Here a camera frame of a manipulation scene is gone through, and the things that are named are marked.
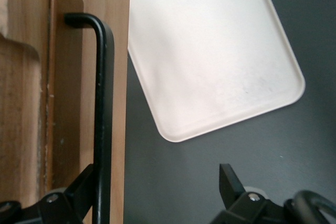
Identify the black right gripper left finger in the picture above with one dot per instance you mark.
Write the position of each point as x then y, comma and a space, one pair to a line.
76, 197

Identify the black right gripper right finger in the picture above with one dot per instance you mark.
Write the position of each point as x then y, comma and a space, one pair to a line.
233, 192

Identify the wooden drawer cabinet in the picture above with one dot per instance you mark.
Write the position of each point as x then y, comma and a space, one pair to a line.
18, 103

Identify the beige plastic tray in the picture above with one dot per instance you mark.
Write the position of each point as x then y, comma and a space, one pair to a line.
210, 51

